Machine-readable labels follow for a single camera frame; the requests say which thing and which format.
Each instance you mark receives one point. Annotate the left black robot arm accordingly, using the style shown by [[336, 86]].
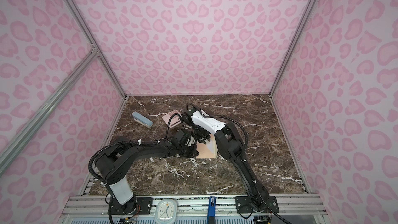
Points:
[[111, 164]]

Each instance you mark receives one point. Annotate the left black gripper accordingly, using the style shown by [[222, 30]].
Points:
[[193, 154]]

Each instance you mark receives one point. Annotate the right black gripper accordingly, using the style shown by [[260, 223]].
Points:
[[205, 138]]

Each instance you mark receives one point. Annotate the peach paper envelope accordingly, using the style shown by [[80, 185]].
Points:
[[207, 150]]

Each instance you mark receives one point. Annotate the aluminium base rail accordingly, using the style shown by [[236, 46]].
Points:
[[193, 209]]

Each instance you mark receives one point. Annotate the white analog clock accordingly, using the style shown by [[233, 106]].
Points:
[[166, 211]]

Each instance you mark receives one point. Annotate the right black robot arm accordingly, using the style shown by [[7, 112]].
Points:
[[231, 139]]

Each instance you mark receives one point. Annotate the grey blue stapler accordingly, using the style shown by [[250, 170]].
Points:
[[142, 119]]

